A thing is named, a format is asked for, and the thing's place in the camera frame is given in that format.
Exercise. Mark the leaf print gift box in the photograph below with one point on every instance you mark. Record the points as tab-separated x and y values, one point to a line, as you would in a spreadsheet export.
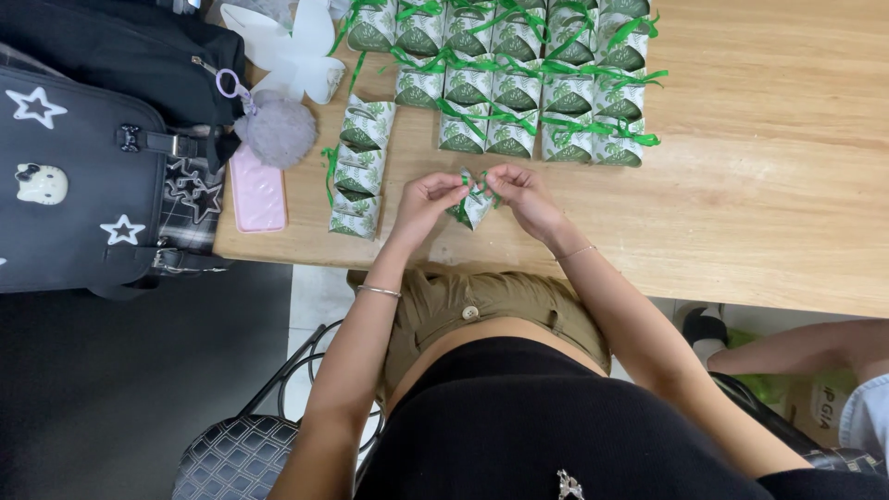
476	208

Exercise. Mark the person's right hand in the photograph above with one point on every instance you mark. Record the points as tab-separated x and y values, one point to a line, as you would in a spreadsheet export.
531	205

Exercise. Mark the loose green ribbon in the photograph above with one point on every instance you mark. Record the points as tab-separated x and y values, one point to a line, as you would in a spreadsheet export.
329	170

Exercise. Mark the silver brooch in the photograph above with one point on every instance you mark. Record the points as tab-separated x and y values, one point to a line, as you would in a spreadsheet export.
569	486

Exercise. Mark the black star handbag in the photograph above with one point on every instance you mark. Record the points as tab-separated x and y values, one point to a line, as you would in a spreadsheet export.
76	201

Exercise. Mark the black fabric bag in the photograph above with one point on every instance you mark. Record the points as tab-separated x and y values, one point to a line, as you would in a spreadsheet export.
118	48

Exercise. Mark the rows of ribboned gift boxes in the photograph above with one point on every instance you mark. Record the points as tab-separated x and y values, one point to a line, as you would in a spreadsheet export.
517	83

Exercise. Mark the person's left hand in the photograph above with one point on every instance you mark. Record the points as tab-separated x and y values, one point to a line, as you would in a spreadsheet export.
417	208

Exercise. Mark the untied leaf print box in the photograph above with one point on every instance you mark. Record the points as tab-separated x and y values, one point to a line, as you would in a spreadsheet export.
360	172
358	203
367	125
353	224

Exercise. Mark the green plastic bag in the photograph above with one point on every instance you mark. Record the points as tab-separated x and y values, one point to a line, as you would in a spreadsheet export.
771	385

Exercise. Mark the khaki shorts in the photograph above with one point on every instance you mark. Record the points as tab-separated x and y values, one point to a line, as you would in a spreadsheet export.
486	305

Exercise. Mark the silver bangle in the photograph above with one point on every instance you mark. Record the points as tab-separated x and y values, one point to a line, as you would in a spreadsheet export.
378	291

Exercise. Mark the white cat badge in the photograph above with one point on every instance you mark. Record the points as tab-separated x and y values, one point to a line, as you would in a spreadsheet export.
41	183

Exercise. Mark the green ribbon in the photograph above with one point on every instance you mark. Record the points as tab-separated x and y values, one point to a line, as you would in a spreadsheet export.
329	170
479	186

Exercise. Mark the pink phone case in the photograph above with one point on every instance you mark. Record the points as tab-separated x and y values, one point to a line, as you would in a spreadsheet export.
257	191

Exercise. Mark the black quilted chair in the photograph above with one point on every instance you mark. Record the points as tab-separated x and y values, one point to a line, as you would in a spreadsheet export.
236	451

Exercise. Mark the black top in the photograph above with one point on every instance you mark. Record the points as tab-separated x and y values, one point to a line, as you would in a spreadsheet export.
542	430

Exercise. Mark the white butterfly cutout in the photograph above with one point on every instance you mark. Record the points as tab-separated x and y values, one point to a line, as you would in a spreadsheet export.
295	52

